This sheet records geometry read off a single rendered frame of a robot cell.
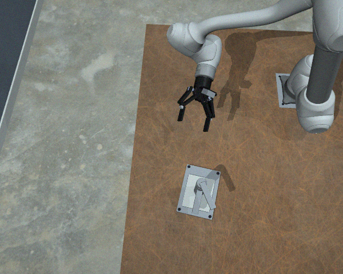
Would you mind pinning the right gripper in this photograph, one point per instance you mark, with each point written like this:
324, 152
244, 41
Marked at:
200, 82

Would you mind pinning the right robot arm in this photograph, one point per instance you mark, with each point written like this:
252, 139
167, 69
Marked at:
310, 83

